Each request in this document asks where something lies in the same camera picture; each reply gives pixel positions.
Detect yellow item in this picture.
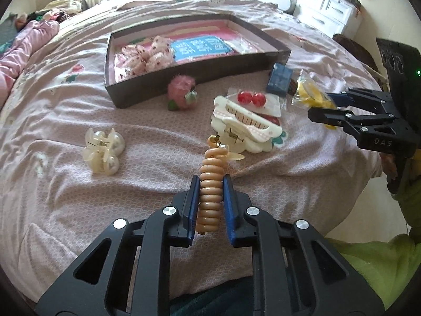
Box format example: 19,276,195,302
291,69,339,130

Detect person's right hand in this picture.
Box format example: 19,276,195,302
381,153,400,185

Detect pearl hair claw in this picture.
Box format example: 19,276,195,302
82,128,126,174

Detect person's lime green clothing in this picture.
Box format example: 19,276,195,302
329,234,421,316

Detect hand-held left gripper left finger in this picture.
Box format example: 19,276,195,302
34,174,200,316

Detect red ball hair ties card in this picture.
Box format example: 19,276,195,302
227,86,287,117

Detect pink quilt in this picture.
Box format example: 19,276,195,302
0,20,60,106

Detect pink fluffy hair clip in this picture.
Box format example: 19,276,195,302
167,75,198,111

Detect white dresser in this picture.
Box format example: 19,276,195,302
298,0,357,37

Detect large white hair claw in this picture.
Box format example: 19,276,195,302
210,95,284,154

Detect dark cardboard box pink lining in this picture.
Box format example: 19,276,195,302
104,12,293,109

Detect teal flower hair card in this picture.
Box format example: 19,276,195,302
270,131,289,149

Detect blue packet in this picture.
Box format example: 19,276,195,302
266,63,294,97

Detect pile of clothes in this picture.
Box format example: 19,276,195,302
26,0,89,23

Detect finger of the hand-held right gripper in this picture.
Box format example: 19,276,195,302
307,105,404,139
325,87,394,115

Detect dark teal cloth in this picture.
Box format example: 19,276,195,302
169,281,257,316

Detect brown wicker chair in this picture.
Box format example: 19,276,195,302
332,34,379,73

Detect teal patterned pillow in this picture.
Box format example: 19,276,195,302
0,13,20,56

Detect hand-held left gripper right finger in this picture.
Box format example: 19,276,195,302
223,175,385,316

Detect pink printed bedsheet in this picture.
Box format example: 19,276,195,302
0,0,385,303

